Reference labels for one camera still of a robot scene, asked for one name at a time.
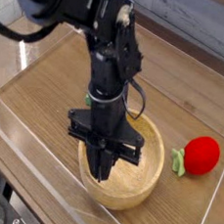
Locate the brown wooden bowl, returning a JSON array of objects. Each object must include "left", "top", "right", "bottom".
[{"left": 78, "top": 114, "right": 165, "bottom": 210}]

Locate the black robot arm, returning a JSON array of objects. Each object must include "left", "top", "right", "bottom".
[{"left": 0, "top": 0, "right": 144, "bottom": 182}]

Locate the black metal table leg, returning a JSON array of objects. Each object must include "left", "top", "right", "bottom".
[{"left": 0, "top": 180, "right": 26, "bottom": 224}]

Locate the green rectangular block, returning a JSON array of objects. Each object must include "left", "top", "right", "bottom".
[{"left": 85, "top": 94, "right": 92, "bottom": 107}]

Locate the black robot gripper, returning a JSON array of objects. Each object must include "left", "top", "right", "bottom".
[{"left": 68, "top": 109, "right": 144, "bottom": 182}]

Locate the red plush strawberry toy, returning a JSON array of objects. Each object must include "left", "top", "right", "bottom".
[{"left": 171, "top": 136, "right": 221, "bottom": 177}]

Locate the grey sofa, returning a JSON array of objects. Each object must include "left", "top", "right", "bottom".
[{"left": 133, "top": 0, "right": 224, "bottom": 60}]

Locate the clear acrylic front barrier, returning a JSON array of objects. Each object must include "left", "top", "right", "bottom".
[{"left": 0, "top": 97, "right": 120, "bottom": 224}]

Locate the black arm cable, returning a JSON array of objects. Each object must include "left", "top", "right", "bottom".
[{"left": 119, "top": 77, "right": 149, "bottom": 122}]

